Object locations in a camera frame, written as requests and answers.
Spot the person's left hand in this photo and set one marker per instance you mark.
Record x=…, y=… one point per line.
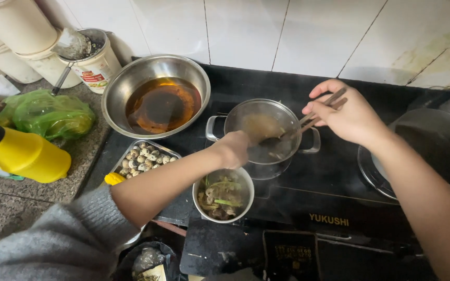
x=232, y=150

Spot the person's right hand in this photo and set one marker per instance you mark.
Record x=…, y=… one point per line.
x=352, y=119

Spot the wooden chopsticks pair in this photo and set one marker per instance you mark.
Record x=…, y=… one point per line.
x=307, y=118

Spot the white bowl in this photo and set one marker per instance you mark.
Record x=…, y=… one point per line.
x=248, y=195

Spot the cooked meat with greens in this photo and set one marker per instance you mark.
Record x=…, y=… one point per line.
x=221, y=197

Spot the black glass stove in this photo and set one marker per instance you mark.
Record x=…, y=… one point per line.
x=326, y=187

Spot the brown oil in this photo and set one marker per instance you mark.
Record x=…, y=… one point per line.
x=162, y=105

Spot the heap of quail eggs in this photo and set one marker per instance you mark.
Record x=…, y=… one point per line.
x=145, y=158

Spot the dark steel wok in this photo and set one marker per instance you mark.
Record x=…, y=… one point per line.
x=436, y=148

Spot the steel tray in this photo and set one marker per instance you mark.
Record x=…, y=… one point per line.
x=120, y=160

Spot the small yellow object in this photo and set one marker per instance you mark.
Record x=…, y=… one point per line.
x=113, y=178

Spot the large steel bowl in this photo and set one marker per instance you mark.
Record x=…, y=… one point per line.
x=117, y=97

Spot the black bin with plastic bag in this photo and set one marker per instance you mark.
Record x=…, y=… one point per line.
x=147, y=261

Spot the white tub with red label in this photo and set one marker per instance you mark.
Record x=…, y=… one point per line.
x=98, y=70

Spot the green plastic bag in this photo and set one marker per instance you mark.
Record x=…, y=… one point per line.
x=49, y=115

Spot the steel skimmer spoon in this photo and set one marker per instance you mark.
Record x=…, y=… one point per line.
x=70, y=45

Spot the grey knit sleeve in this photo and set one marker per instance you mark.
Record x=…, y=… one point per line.
x=53, y=242

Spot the yellow spray bottle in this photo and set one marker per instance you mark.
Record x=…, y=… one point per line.
x=29, y=156

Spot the large white bucket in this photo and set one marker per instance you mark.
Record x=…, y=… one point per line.
x=14, y=23

